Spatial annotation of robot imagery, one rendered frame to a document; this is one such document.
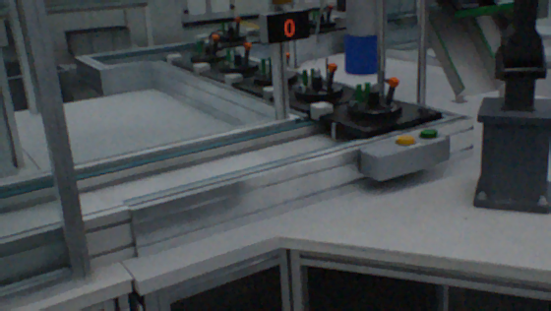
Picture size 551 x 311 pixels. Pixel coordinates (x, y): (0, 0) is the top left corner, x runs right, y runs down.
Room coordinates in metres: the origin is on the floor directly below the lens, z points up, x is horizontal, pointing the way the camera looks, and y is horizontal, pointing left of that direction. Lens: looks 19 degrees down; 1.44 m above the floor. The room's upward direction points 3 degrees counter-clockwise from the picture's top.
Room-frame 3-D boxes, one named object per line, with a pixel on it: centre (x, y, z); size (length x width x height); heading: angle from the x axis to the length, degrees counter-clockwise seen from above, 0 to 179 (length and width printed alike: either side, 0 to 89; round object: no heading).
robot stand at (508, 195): (1.30, -0.49, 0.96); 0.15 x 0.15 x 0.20; 68
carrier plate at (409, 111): (1.64, -0.24, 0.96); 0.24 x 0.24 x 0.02; 31
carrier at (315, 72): (1.86, -0.11, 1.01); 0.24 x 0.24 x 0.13; 31
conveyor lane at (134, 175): (1.51, 0.03, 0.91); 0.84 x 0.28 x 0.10; 121
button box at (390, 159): (1.41, -0.28, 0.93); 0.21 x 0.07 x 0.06; 121
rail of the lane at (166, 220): (1.37, -0.09, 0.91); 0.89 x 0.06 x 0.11; 121
